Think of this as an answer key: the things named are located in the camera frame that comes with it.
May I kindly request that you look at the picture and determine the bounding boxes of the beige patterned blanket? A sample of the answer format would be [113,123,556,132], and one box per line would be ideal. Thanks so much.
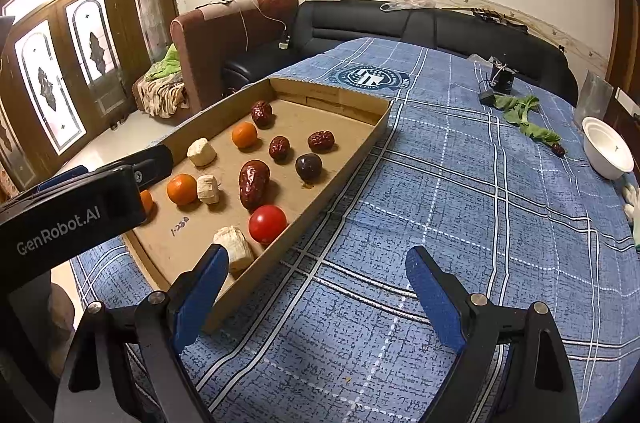
[132,76,191,118]

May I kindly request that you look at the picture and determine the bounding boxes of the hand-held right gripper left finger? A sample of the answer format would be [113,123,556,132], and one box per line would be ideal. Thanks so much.
[52,243,230,423]

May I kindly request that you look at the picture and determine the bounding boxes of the wooden glass door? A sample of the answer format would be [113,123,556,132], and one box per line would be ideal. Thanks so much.
[0,0,178,194]

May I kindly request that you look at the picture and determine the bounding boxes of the black leather sofa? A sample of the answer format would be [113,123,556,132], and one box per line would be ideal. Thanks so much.
[222,0,578,104]

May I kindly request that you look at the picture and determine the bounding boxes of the white bowl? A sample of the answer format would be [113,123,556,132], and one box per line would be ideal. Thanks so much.
[581,116,636,180]

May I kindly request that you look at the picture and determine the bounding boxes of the blue plaid tablecloth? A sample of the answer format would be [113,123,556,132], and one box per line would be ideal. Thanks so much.
[70,37,640,423]

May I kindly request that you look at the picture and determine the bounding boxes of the clear plastic container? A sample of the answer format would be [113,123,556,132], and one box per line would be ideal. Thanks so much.
[575,70,615,124]

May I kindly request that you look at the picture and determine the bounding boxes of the green cloth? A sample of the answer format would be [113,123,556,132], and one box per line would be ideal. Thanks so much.
[145,43,181,80]

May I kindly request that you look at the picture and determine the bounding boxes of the wooden doorway frame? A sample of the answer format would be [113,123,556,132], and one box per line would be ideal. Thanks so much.
[607,0,640,104]

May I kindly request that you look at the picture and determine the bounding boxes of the small black device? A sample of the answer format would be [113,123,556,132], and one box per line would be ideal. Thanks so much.
[487,59,516,94]

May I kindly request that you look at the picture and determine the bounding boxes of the shallow cardboard tray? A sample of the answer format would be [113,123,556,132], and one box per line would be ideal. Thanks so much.
[121,76,396,334]

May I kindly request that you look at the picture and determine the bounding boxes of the clear plastic bag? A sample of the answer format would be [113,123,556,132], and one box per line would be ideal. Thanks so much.
[380,0,436,12]

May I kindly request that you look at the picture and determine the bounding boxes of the dark purple plum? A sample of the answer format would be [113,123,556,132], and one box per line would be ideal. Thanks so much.
[295,153,322,182]

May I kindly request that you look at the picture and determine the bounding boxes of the red tomato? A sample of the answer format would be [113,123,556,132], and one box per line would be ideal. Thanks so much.
[248,204,288,245]

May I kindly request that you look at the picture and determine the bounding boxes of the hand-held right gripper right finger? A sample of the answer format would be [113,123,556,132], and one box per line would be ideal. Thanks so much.
[405,244,581,423]

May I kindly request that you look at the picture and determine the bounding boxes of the white charger cable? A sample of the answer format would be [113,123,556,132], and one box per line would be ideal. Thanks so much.
[227,0,292,50]

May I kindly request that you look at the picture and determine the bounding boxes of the green leaves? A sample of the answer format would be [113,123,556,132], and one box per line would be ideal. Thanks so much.
[495,96,561,144]

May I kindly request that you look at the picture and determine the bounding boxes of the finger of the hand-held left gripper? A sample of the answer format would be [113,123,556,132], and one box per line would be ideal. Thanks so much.
[102,144,175,185]

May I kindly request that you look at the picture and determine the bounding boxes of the large red date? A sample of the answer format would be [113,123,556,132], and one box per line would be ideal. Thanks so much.
[238,160,271,210]

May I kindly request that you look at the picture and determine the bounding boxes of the brown armchair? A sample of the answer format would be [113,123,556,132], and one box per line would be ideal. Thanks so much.
[132,0,299,116]

